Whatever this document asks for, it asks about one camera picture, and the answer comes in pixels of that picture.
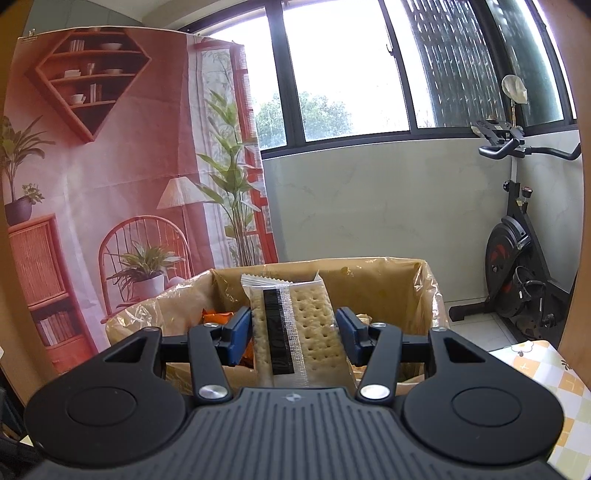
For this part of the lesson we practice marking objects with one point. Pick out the white plastic bag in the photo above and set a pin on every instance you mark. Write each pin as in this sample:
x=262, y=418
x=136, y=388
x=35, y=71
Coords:
x=515, y=88

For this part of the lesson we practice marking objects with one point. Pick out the clear cracker packet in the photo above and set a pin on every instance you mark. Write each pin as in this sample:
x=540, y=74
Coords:
x=314, y=323

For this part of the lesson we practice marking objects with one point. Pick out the dark framed window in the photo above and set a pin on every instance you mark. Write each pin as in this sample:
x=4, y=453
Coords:
x=351, y=69

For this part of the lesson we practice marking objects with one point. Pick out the printed backdrop cloth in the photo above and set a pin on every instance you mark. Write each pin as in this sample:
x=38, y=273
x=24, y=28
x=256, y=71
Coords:
x=115, y=161

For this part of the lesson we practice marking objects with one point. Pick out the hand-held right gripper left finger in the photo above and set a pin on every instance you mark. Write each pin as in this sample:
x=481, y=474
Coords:
x=239, y=334

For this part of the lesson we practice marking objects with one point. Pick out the black exercise bike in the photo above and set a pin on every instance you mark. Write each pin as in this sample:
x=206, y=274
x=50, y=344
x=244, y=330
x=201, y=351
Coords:
x=512, y=258

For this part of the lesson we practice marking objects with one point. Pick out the taped cardboard box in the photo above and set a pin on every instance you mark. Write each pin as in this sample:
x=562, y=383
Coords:
x=383, y=286

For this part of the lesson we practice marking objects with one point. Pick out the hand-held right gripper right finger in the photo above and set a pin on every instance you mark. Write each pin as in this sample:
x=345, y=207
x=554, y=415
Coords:
x=348, y=332

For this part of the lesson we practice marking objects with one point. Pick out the orange snack packet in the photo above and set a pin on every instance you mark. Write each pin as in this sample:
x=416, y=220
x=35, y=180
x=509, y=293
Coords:
x=217, y=316

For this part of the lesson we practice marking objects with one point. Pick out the checked floral tablecloth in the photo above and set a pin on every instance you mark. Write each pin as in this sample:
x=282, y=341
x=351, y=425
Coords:
x=554, y=387

